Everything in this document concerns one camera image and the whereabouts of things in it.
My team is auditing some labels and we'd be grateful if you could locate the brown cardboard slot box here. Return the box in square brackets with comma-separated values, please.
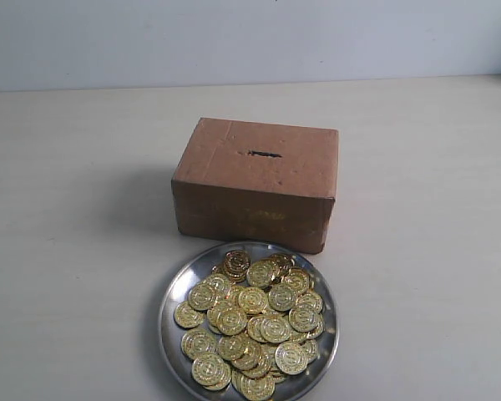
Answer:
[171, 118, 340, 254]

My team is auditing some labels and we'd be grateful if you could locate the gold coin back dark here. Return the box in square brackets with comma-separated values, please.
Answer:
[222, 250, 251, 282]

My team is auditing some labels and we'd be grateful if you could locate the gold coin back centre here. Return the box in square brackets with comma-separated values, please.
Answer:
[246, 258, 280, 288]

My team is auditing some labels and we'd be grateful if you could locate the gold coin upper left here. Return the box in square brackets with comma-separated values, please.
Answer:
[187, 282, 218, 312]

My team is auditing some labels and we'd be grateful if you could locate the gold coin left edge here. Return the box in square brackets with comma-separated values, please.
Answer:
[174, 301, 205, 329]

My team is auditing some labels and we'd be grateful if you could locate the gold coin left lower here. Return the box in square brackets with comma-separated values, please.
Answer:
[180, 327, 217, 360]

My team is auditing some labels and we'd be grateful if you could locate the gold coin front right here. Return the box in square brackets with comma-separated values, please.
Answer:
[275, 342, 308, 375]

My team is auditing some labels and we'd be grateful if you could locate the gold coin front left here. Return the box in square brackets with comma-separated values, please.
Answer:
[191, 353, 231, 391]

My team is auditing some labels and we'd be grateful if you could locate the gold coin bottom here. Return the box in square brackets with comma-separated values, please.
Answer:
[239, 375, 276, 401]

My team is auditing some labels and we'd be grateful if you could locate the round steel plate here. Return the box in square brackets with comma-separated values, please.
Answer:
[157, 241, 340, 400]

